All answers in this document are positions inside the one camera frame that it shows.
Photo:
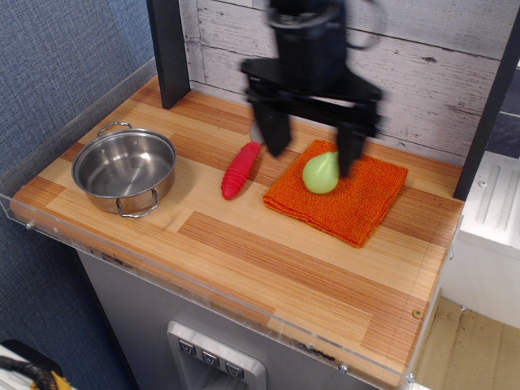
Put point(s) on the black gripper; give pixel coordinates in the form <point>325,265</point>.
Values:
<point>310,79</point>

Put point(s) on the spoon with red handle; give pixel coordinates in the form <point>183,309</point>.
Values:
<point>238,171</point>

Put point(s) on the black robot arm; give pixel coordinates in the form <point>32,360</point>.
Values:
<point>308,10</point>

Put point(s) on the orange knitted cloth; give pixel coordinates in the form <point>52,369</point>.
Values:
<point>353,209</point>

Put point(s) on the green toy pear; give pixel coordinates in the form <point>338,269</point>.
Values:
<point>321,174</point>

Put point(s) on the small steel pot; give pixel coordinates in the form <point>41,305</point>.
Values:
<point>125,170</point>

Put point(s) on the white appliance at right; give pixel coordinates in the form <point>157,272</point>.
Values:
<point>482,270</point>

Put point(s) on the grey cabinet with button panel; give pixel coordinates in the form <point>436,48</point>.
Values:
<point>174,342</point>

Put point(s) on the clear acrylic table guard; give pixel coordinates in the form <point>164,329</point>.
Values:
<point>365,308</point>

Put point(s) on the yellow object bottom left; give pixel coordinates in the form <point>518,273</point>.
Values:
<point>59,383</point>

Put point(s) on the dark vertical post left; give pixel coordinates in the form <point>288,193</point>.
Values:
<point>169,50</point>

